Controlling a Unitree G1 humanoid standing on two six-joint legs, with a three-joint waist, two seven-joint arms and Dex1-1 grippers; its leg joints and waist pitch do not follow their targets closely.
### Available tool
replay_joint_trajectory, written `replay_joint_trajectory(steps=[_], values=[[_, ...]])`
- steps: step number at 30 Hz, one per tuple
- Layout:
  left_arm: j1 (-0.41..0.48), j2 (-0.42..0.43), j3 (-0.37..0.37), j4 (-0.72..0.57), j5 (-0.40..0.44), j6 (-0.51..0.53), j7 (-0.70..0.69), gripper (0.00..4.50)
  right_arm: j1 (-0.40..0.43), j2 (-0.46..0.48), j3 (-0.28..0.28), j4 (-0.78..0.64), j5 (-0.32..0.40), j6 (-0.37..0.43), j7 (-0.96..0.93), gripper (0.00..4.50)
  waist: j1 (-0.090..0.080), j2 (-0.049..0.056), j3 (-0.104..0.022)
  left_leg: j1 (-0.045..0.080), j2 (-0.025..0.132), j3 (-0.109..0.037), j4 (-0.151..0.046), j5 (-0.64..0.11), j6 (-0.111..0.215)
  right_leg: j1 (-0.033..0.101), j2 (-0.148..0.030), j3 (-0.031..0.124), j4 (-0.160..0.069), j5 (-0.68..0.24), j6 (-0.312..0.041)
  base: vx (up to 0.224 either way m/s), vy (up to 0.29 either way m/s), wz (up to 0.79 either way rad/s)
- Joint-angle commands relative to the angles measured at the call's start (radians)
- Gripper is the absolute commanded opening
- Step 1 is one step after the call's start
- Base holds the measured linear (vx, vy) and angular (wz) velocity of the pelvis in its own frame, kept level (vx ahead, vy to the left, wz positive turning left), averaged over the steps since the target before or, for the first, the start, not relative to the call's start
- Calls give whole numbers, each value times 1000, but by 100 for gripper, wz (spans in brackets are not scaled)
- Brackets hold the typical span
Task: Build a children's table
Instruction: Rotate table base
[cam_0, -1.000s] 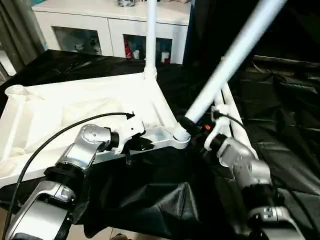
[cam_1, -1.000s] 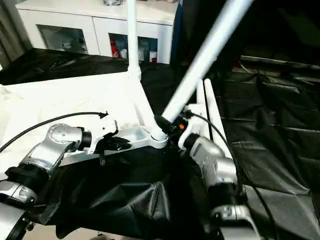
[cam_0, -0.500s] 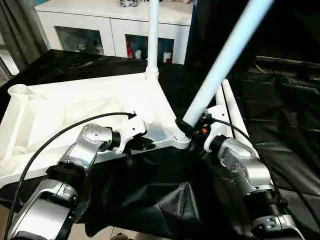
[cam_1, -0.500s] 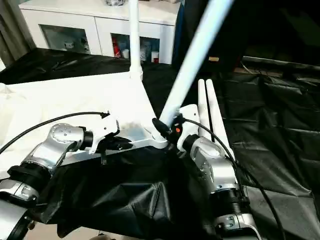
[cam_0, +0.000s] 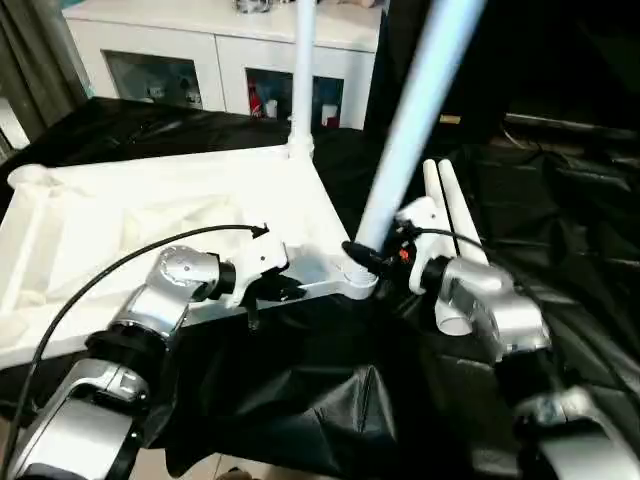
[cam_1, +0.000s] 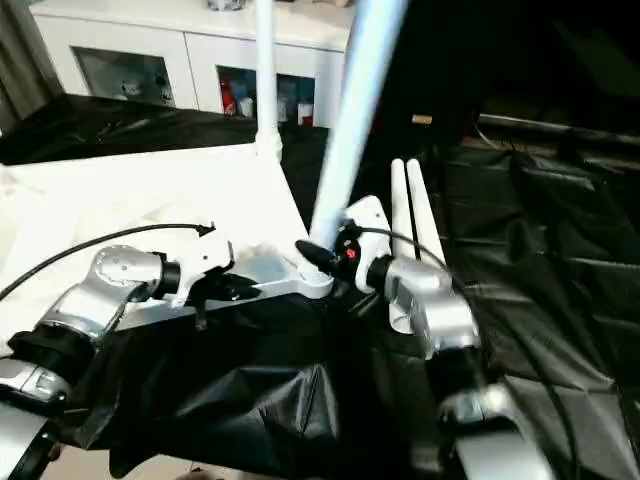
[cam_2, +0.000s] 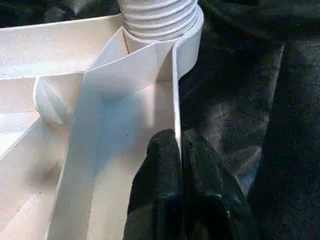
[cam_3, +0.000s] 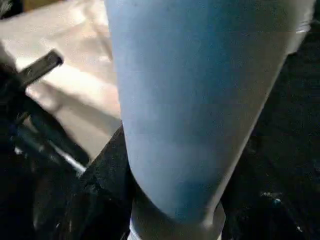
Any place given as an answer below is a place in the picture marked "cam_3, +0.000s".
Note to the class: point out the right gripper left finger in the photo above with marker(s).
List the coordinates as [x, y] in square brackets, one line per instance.
[97, 200]

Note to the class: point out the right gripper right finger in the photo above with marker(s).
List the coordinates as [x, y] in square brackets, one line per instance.
[275, 200]

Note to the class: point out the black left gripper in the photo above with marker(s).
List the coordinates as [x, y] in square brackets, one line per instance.
[30, 110]

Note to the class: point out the white plastic table leg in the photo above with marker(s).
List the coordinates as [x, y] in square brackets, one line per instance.
[195, 100]

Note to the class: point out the black mat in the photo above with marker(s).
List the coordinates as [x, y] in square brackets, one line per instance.
[295, 125]

